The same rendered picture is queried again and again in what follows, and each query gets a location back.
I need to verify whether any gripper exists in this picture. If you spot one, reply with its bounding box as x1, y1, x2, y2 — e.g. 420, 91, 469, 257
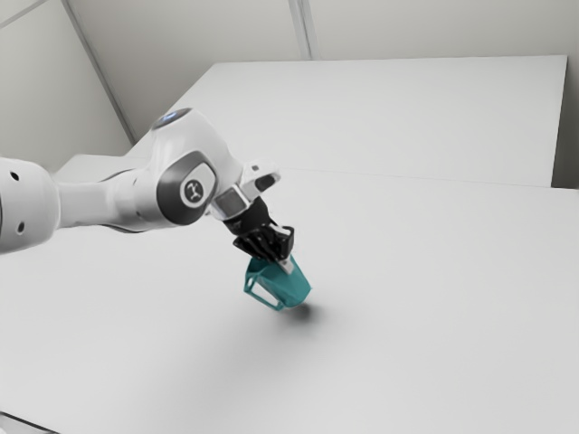
223, 196, 298, 276

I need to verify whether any teal faceted mug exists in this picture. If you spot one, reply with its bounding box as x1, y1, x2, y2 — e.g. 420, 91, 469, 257
242, 252, 314, 312

